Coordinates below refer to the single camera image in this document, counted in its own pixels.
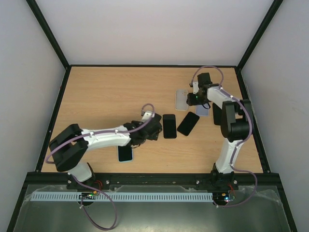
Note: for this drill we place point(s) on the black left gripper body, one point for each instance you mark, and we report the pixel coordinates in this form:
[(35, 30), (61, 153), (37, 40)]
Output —
[(144, 139)]

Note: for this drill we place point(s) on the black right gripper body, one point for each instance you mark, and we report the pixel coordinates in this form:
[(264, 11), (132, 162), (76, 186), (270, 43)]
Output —
[(190, 99)]

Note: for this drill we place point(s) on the lilac phone case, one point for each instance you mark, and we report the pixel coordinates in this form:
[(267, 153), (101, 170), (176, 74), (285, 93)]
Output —
[(202, 110)]

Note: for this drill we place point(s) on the black bare phone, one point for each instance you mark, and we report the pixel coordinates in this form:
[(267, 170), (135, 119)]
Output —
[(188, 123)]

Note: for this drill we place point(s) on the black phone case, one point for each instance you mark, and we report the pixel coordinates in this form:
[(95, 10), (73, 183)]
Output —
[(217, 114)]

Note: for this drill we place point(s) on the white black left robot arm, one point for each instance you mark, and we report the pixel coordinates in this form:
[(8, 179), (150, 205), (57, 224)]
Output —
[(68, 148)]

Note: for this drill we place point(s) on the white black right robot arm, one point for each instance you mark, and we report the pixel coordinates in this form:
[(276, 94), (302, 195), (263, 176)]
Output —
[(234, 116)]

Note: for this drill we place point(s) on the metal tray sheet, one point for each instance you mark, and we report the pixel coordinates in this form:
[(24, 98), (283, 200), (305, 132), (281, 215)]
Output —
[(244, 211)]

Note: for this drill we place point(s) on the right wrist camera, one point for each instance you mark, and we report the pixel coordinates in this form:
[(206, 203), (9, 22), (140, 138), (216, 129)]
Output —
[(194, 84)]

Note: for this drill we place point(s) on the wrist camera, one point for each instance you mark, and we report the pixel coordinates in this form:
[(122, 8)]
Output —
[(194, 84), (146, 116)]

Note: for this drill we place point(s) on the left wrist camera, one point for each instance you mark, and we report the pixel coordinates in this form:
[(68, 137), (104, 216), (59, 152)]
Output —
[(146, 116)]

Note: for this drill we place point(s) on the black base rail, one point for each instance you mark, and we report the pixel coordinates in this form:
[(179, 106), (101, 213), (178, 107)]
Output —
[(154, 180)]

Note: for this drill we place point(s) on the white slotted cable duct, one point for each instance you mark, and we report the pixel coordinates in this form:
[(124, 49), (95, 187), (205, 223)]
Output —
[(121, 197)]

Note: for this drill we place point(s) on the black enclosure frame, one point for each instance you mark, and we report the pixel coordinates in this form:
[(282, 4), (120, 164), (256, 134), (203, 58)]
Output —
[(266, 178)]

